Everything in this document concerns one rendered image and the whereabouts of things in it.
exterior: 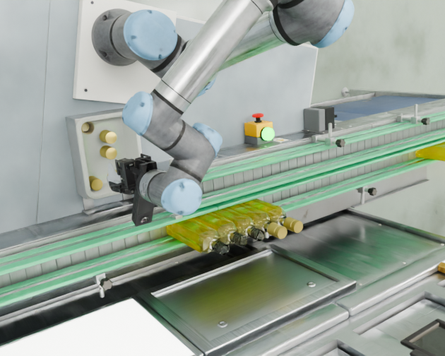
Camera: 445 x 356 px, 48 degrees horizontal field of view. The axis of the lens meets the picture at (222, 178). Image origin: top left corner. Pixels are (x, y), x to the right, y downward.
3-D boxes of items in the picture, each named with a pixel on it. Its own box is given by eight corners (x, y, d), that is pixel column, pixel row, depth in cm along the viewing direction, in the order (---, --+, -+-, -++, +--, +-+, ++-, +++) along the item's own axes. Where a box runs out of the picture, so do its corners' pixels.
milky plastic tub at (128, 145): (77, 194, 142) (88, 201, 135) (64, 116, 135) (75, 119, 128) (133, 181, 151) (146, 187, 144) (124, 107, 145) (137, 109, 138)
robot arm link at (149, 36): (126, 1, 127) (150, -4, 116) (165, 35, 135) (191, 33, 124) (102, 41, 125) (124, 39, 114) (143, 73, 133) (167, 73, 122)
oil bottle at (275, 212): (231, 214, 158) (275, 232, 141) (229, 197, 157) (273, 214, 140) (245, 209, 161) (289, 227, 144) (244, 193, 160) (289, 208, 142)
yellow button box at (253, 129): (244, 143, 172) (257, 145, 166) (242, 121, 170) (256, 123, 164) (260, 139, 176) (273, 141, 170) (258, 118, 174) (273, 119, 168)
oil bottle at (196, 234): (166, 234, 146) (205, 257, 129) (164, 216, 144) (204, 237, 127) (183, 229, 149) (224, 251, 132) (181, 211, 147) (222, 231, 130)
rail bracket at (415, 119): (394, 122, 197) (424, 126, 186) (395, 103, 195) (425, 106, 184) (400, 121, 199) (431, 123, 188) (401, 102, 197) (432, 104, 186)
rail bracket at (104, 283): (84, 288, 135) (102, 307, 124) (80, 265, 133) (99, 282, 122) (98, 283, 137) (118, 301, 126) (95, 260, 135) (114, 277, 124)
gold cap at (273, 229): (267, 236, 136) (277, 241, 133) (266, 224, 135) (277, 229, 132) (277, 232, 138) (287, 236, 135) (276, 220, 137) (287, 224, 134)
